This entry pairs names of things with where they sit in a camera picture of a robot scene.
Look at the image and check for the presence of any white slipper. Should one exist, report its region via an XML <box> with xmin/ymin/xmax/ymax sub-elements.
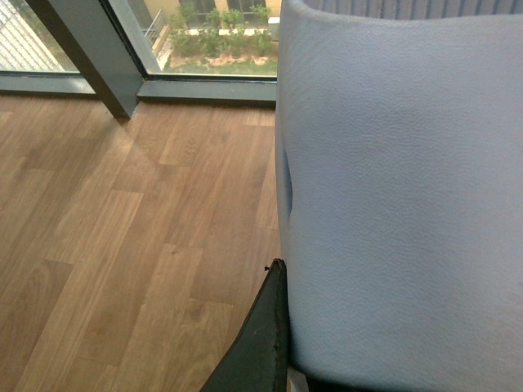
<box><xmin>275</xmin><ymin>1</ymin><xmax>522</xmax><ymax>391</ymax></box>

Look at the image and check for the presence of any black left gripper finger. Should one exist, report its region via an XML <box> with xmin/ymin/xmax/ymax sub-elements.
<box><xmin>201</xmin><ymin>259</ymin><xmax>288</xmax><ymax>391</ymax></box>

